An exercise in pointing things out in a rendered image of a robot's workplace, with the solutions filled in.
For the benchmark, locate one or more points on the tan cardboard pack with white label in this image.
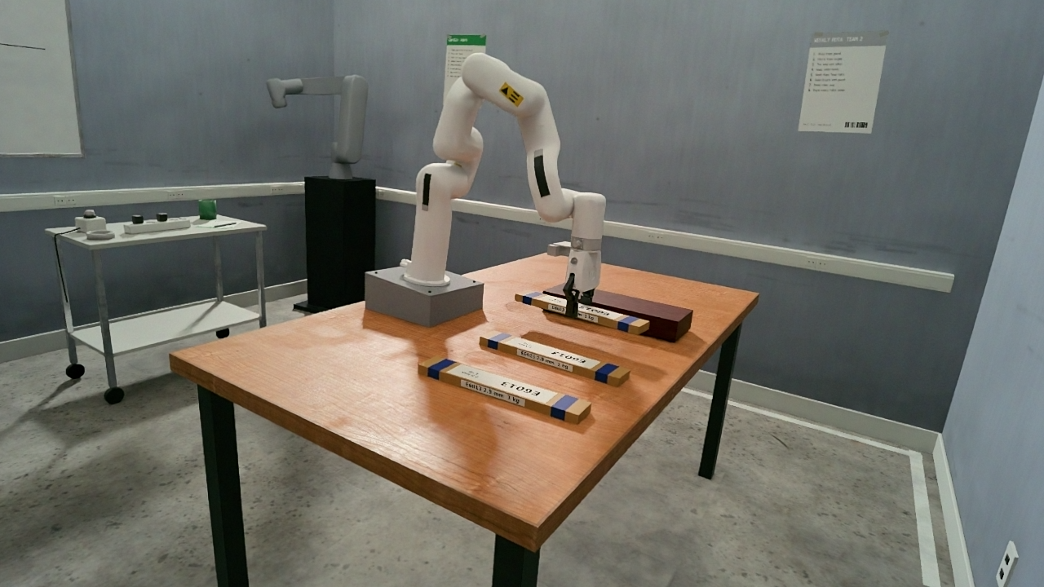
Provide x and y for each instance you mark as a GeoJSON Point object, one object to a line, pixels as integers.
{"type": "Point", "coordinates": [596, 315]}
{"type": "Point", "coordinates": [556, 358]}
{"type": "Point", "coordinates": [550, 403]}

